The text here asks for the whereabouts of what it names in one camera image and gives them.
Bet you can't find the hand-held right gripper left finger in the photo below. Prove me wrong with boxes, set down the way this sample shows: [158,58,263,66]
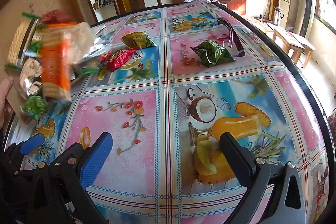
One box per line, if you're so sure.
[26,132,114,224]

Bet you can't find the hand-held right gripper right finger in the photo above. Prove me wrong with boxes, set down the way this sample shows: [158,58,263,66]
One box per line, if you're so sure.
[220,132,306,224]

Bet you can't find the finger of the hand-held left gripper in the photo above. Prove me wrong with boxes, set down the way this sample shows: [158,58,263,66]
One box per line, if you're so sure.
[4,133,46,174]

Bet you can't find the green-white cracker packet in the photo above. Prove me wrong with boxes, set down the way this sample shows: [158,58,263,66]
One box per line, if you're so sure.
[7,17,38,67]

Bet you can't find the red candy packet black label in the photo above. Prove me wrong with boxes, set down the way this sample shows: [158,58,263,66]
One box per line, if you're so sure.
[41,10,70,24]
[106,48,139,73]

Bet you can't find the dark green pea packet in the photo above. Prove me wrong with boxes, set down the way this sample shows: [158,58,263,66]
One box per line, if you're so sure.
[190,39,236,68]

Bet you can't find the yellow-green snack packet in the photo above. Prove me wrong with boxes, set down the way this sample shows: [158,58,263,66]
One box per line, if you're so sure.
[121,31,157,50]

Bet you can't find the person's left hand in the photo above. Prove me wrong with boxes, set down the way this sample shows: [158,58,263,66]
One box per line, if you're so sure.
[0,79,14,131]

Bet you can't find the green wrapped candy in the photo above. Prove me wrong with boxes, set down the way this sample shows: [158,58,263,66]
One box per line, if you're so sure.
[24,95,48,120]
[78,65,102,77]

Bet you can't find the silver foil snack packet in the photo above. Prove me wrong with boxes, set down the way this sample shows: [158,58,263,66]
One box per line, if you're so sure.
[70,21,116,65]
[19,58,44,98]

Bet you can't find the orange cracker packet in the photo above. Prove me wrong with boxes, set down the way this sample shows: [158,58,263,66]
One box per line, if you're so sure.
[39,22,75,102]

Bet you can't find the patterned plastic tablecloth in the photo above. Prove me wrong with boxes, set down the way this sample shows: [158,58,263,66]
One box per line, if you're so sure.
[5,1,331,224]

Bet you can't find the dark-framed eyeglasses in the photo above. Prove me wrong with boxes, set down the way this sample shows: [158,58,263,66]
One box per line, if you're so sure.
[214,17,245,59]

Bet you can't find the wooden low table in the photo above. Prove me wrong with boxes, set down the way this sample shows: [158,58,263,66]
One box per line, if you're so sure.
[249,17,316,70]

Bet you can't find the steel electric kettle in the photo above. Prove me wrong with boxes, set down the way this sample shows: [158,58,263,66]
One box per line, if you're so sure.
[273,7,285,25]

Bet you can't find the white standing air conditioner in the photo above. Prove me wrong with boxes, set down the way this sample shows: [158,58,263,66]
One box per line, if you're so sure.
[299,0,319,38]

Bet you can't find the window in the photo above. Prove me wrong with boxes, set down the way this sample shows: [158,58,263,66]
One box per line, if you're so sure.
[316,0,336,31]

